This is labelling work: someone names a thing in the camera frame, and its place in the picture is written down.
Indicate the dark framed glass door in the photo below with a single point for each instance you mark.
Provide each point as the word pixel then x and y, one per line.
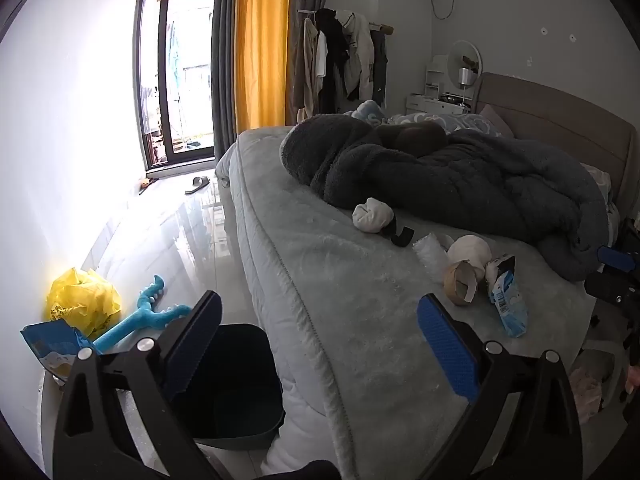
pixel 175 161

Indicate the large bubble wrap roll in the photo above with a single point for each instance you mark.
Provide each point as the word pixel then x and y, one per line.
pixel 431 255

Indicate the beige coat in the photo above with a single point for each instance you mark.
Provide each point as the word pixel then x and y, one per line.
pixel 302 70

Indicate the torn cardboard tape core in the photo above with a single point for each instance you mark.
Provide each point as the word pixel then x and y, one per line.
pixel 452 285

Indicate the white shelf organizer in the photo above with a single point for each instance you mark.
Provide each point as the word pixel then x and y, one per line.
pixel 435 77

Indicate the dark green waste bin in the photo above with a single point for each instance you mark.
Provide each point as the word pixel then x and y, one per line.
pixel 235 385

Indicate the yellow curtain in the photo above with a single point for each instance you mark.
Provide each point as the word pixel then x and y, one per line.
pixel 260 60

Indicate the grey slide slipper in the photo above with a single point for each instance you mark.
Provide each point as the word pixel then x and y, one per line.
pixel 197 185

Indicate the cream sock ball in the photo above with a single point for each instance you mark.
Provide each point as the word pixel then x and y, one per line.
pixel 470 252

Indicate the blue plastic clothes hanger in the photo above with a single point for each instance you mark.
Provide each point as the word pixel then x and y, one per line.
pixel 145 310

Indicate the pink cloth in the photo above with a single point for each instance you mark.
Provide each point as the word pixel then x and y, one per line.
pixel 585 387

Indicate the brown pillow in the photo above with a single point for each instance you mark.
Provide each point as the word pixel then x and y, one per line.
pixel 415 137

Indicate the round white mirror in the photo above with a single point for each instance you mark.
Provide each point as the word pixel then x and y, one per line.
pixel 457 57

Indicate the brown padded headboard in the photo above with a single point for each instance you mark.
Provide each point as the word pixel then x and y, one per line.
pixel 550 120

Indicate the black curved plastic piece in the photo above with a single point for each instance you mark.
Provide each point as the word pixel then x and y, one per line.
pixel 402 236

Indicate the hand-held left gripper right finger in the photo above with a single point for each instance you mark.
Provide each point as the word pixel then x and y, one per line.
pixel 447 350

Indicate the patterned blue pillow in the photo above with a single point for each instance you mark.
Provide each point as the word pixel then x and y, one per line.
pixel 465 122

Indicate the blue white plush toy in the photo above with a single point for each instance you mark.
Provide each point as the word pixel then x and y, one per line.
pixel 367 110

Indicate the clothes rail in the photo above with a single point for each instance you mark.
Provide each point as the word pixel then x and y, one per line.
pixel 377 26

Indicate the white cylinder lamp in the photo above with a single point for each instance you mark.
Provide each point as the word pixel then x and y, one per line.
pixel 467 77

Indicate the white dressing table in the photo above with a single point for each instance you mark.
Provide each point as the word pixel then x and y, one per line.
pixel 430 106

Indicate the dark grey fleece blanket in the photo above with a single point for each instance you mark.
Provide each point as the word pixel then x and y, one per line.
pixel 475 185

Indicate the yellow plastic bag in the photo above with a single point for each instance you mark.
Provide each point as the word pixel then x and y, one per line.
pixel 82 300

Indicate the pink pillow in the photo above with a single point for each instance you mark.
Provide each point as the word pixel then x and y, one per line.
pixel 495 117

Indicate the dark hanging trousers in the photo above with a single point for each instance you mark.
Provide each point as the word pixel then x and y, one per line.
pixel 379 70

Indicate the blue pet food bag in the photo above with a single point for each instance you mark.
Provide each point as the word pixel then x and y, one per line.
pixel 50 345

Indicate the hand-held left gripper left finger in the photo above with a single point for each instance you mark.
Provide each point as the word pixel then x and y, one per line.
pixel 195 340

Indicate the white sock ball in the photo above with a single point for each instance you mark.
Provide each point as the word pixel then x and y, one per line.
pixel 372 215

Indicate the white jacket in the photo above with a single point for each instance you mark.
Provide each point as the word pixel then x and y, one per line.
pixel 360 55

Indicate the grey plush bed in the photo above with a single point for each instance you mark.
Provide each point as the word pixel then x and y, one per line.
pixel 350 310

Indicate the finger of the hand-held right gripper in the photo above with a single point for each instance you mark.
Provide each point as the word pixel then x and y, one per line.
pixel 612 290
pixel 617 258

